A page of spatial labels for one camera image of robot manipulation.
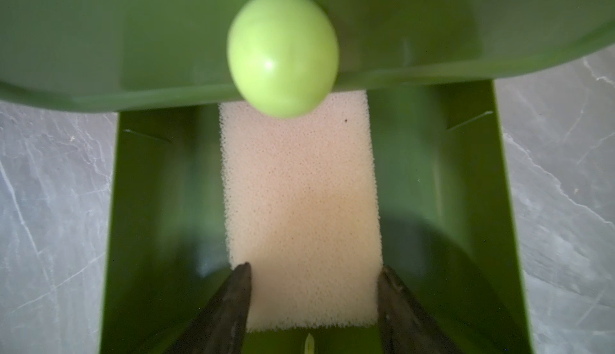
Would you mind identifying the pink sponge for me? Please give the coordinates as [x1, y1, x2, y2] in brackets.
[219, 91, 383, 332]

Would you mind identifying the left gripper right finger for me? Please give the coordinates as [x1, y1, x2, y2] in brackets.
[377, 265, 462, 354]

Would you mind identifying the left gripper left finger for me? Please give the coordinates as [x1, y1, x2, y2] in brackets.
[165, 262, 251, 353]

